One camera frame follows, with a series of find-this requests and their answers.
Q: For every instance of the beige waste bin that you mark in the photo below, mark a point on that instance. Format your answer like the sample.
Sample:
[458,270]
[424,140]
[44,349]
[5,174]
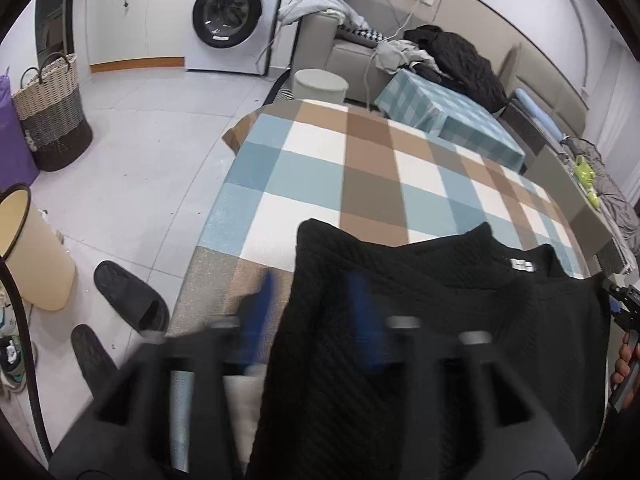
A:
[40,270]

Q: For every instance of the light blue clothes heap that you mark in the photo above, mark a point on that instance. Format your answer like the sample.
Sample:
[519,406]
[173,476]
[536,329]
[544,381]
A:
[312,7]

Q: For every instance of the black puffy jacket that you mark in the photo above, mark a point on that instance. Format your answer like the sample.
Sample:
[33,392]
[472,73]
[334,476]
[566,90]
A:
[465,65]

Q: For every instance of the grey sofa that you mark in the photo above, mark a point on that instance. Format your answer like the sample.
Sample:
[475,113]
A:
[320,45]

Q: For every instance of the white lower cabinets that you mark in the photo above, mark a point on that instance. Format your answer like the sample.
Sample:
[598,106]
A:
[135,20]

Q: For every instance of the white washing machine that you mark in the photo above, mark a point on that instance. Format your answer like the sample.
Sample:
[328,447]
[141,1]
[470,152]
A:
[227,15]

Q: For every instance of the dark door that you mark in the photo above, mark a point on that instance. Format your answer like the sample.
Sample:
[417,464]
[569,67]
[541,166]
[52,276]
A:
[52,15]

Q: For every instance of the person's right hand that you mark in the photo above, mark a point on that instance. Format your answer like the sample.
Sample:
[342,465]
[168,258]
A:
[623,366]

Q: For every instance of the black knit sweater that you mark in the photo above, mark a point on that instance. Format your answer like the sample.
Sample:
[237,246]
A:
[425,280]

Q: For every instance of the white sneaker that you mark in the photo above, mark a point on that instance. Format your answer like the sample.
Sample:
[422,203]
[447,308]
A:
[7,312]
[10,360]

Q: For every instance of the green toy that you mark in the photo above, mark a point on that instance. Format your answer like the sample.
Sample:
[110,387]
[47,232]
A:
[585,172]

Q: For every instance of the grey side cabinet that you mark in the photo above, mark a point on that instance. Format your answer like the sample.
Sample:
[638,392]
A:
[555,180]

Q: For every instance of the blue pillow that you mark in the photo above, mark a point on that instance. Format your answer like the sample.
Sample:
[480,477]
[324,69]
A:
[537,110]

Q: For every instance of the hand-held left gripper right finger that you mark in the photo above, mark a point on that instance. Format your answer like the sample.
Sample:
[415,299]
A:
[362,320]

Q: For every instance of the purple bag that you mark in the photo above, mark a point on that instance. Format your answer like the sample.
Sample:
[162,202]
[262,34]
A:
[12,150]

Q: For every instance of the woven laundry basket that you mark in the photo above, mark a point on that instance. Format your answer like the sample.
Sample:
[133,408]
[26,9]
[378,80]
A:
[50,110]

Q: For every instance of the houndstooth pillow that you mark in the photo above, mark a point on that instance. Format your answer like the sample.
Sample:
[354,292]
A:
[362,35]

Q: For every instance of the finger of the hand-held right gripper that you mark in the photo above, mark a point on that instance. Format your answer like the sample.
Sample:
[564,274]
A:
[620,302]

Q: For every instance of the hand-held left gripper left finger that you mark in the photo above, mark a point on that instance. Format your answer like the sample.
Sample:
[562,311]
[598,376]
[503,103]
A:
[260,305]

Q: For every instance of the checked table blanket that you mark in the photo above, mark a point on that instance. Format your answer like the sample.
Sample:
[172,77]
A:
[350,160]

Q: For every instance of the teal checked cloth table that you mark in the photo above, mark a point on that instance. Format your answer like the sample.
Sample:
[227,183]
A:
[450,115]

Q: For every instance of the white round stool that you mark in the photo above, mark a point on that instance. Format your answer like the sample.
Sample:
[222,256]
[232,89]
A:
[320,85]

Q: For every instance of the grey white garment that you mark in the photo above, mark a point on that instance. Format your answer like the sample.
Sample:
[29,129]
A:
[395,55]

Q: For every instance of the beige padded headboard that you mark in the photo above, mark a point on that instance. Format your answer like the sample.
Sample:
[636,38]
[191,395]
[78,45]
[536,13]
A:
[550,90]

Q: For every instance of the black slipper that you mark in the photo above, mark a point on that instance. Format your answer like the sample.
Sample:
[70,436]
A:
[127,292]
[92,355]

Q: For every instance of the grey quilt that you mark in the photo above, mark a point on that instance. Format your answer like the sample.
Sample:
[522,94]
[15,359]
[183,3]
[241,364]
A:
[610,195]

